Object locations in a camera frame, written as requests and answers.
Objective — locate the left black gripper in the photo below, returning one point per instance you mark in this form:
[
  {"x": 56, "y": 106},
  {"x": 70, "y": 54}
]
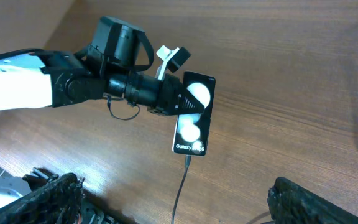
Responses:
[{"x": 165, "y": 97}]

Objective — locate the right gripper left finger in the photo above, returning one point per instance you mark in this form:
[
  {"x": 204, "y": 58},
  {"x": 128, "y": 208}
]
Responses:
[{"x": 58, "y": 201}]

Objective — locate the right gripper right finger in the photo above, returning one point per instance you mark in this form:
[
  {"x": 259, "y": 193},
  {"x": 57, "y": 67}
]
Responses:
[{"x": 289, "y": 202}]

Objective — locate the black smartphone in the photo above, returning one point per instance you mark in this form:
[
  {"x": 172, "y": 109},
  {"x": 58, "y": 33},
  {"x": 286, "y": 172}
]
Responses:
[{"x": 192, "y": 130}]

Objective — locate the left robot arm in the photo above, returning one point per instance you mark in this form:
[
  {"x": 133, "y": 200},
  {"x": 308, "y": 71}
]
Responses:
[{"x": 105, "y": 68}]

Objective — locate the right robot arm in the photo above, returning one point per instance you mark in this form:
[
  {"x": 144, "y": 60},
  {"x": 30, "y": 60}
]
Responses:
[{"x": 14, "y": 188}]

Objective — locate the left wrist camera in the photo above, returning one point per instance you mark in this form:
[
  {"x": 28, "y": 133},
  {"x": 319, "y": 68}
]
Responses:
[{"x": 171, "y": 60}]

